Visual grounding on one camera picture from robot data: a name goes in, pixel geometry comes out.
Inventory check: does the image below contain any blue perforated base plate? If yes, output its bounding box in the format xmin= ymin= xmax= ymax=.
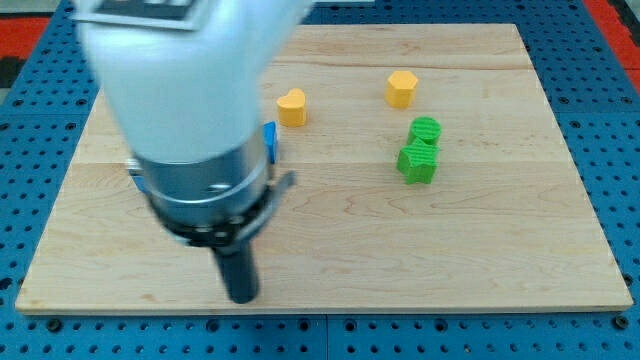
xmin=1 ymin=0 xmax=639 ymax=359

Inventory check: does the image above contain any green cylinder block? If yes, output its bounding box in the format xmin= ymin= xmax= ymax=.
xmin=406 ymin=117 xmax=442 ymax=146

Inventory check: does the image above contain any blue block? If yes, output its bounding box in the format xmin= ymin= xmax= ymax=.
xmin=263 ymin=121 xmax=278 ymax=164

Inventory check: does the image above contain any yellow hexagon block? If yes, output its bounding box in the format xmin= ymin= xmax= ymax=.
xmin=385 ymin=70 xmax=419 ymax=109

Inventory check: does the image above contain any green star block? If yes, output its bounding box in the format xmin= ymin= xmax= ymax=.
xmin=396 ymin=138 xmax=439 ymax=184

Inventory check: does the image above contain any light wooden board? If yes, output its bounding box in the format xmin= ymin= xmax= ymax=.
xmin=16 ymin=24 xmax=633 ymax=316

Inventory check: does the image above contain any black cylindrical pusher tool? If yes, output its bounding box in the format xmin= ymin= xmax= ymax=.
xmin=213 ymin=245 xmax=259 ymax=304

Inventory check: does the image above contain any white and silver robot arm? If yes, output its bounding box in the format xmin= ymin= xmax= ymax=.
xmin=74 ymin=0 xmax=312 ymax=246

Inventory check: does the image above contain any yellow heart block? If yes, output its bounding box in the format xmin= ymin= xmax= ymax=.
xmin=276 ymin=88 xmax=307 ymax=127

